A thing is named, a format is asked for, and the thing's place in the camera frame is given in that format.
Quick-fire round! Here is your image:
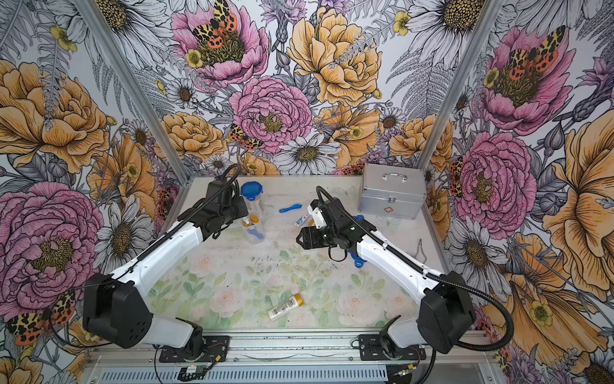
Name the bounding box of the left aluminium frame post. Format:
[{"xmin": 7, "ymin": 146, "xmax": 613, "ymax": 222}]
[{"xmin": 75, "ymin": 1, "xmax": 191, "ymax": 187}]

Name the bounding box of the clear plastic cup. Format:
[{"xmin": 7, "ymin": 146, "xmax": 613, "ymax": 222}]
[
  {"xmin": 241, "ymin": 214, "xmax": 265, "ymax": 244},
  {"xmin": 246, "ymin": 194, "xmax": 264, "ymax": 219}
]

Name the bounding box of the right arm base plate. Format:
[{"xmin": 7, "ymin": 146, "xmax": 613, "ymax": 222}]
[{"xmin": 351, "ymin": 334, "xmax": 427, "ymax": 363}]

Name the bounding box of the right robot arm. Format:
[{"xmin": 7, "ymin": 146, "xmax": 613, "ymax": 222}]
[{"xmin": 296, "ymin": 186, "xmax": 476, "ymax": 354}]

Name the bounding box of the silver metal case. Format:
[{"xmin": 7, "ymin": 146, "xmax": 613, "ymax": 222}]
[{"xmin": 358, "ymin": 164, "xmax": 426, "ymax": 219}]

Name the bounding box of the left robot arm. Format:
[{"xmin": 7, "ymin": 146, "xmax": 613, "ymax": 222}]
[{"xmin": 83, "ymin": 164, "xmax": 248, "ymax": 360}]

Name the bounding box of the blue toothbrush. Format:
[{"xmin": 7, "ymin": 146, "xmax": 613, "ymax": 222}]
[
  {"xmin": 278, "ymin": 203, "xmax": 302, "ymax": 214},
  {"xmin": 247, "ymin": 228, "xmax": 265, "ymax": 241}
]

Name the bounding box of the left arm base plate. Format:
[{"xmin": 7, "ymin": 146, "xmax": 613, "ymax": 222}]
[{"xmin": 158, "ymin": 335, "xmax": 230, "ymax": 363}]

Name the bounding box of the right aluminium frame post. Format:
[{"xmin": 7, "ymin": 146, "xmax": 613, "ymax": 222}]
[{"xmin": 417, "ymin": 1, "xmax": 502, "ymax": 171}]

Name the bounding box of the small toothpaste far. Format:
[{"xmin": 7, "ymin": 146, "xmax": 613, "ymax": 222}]
[{"xmin": 295, "ymin": 214, "xmax": 312, "ymax": 227}]

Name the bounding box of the aluminium frame post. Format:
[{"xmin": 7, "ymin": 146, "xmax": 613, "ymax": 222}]
[
  {"xmin": 417, "ymin": 1, "xmax": 502, "ymax": 171},
  {"xmin": 75, "ymin": 1, "xmax": 191, "ymax": 187}
]

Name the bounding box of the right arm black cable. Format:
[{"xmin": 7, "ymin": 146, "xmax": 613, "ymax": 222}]
[{"xmin": 315, "ymin": 186, "xmax": 515, "ymax": 352}]

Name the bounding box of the aluminium front rail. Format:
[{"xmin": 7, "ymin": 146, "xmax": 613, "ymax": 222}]
[{"xmin": 81, "ymin": 328, "xmax": 504, "ymax": 383}]

